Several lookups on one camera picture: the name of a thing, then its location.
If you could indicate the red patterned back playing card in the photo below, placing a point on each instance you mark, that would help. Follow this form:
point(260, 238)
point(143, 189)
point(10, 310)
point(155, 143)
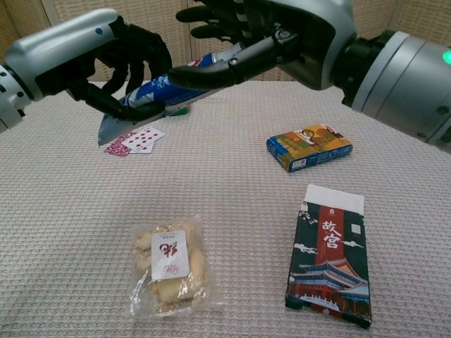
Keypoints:
point(116, 148)

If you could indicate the black and silver left hand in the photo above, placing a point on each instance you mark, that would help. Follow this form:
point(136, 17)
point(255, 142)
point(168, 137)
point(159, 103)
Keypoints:
point(60, 49)

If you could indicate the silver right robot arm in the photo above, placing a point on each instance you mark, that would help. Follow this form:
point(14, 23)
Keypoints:
point(405, 77)

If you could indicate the blue and white toothpaste tube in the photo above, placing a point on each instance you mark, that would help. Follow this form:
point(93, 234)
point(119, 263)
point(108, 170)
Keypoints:
point(155, 89)

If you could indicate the black and silver right hand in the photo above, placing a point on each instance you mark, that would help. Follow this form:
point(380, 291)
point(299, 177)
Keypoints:
point(317, 28)

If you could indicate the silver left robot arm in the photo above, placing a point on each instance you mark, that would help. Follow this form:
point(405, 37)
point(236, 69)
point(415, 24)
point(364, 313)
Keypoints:
point(8, 98)

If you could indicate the woven folding screen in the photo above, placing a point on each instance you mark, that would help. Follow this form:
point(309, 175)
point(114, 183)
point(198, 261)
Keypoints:
point(423, 15)

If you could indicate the blue and yellow carton box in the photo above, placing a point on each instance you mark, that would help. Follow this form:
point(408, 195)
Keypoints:
point(310, 148)

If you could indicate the green yellow-lidded small container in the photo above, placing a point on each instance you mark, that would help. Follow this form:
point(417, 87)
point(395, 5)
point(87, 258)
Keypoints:
point(181, 111)

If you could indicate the dark palace print box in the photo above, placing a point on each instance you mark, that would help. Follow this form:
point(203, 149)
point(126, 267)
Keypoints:
point(329, 267)

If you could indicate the clear bag of cookies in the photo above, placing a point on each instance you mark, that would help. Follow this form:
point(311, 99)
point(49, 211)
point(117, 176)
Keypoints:
point(169, 264)

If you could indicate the white waffle tablecloth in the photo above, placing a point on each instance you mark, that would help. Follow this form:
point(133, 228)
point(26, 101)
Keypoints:
point(225, 197)

